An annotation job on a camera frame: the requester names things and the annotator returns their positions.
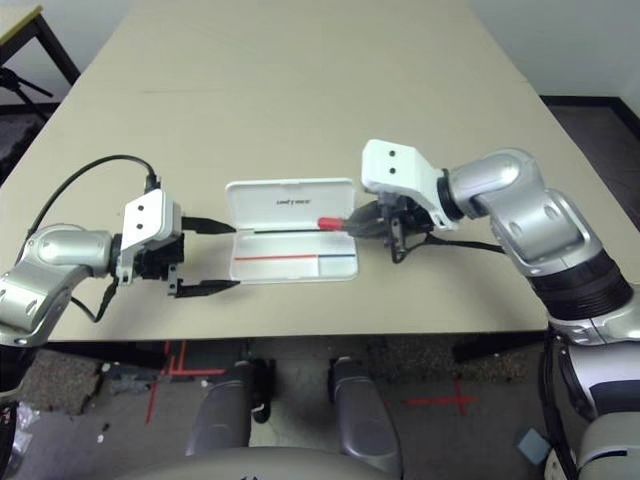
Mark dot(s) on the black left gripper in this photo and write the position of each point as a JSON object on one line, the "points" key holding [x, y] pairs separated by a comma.
{"points": [[160, 260]]}

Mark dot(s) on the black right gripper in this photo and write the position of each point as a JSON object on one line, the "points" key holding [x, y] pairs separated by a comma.
{"points": [[407, 220]]}

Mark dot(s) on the red and black marker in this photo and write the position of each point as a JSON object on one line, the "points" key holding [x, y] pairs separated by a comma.
{"points": [[330, 223]]}

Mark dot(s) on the white plastic pencil case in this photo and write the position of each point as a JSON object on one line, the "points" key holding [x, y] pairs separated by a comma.
{"points": [[285, 205]]}

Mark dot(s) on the grey robot left leg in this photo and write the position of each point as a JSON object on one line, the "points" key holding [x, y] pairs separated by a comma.
{"points": [[225, 405]]}

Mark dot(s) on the grey robot leg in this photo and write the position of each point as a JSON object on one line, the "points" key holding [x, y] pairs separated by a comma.
{"points": [[225, 405], [365, 410]]}

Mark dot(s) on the grey robot right leg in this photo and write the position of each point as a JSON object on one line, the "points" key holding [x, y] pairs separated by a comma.
{"points": [[365, 410]]}

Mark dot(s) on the grey robot torso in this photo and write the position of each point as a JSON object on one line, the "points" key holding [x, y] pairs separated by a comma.
{"points": [[260, 465]]}

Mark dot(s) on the black foam floor mat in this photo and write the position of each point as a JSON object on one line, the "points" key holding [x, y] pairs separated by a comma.
{"points": [[12, 142]]}

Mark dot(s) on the black tripod stand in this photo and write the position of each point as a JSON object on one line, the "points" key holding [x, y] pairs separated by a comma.
{"points": [[15, 82]]}

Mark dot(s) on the clear plastic bag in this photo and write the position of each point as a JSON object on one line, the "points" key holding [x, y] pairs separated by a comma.
{"points": [[15, 440]]}

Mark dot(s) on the blue grey foam block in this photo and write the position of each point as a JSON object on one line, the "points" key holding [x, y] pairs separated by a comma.
{"points": [[532, 446]]}

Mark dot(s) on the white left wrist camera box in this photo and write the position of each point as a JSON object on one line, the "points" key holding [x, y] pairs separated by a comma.
{"points": [[147, 215]]}

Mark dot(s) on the beige side table black frame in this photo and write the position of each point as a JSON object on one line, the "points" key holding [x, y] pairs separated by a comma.
{"points": [[20, 25]]}

